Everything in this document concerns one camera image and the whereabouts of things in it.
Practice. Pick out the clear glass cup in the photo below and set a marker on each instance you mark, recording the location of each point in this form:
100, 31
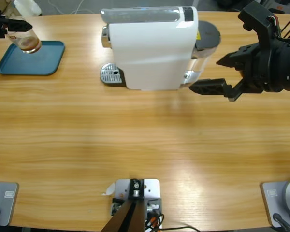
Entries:
26, 41

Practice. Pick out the white capsule coffee machine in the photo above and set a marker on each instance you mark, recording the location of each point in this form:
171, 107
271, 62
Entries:
149, 55

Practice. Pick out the white plastic bag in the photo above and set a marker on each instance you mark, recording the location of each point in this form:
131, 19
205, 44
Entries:
29, 7

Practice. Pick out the cardboard box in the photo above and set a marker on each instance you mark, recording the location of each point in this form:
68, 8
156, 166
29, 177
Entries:
1, 4

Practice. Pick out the clear water tank dark lid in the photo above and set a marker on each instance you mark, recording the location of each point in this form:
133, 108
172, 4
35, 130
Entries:
207, 33

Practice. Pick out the teal plastic tray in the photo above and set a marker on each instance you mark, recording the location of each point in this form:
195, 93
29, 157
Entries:
38, 62

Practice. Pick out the white furniture leg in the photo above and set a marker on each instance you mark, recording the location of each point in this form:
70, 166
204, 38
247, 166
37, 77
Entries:
195, 3

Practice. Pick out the chrome drip tray grate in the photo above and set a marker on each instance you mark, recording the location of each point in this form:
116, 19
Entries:
110, 72

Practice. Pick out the white tape piece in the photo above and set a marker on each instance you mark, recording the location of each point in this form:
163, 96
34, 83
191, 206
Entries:
110, 189

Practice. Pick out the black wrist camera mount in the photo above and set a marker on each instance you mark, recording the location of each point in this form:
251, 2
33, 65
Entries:
258, 19

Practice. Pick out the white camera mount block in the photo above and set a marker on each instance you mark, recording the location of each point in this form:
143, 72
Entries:
151, 186

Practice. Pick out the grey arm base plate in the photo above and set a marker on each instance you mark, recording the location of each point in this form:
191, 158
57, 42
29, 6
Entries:
270, 205
10, 207

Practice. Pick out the dark camera post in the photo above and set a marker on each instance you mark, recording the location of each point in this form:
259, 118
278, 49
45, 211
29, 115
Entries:
130, 217

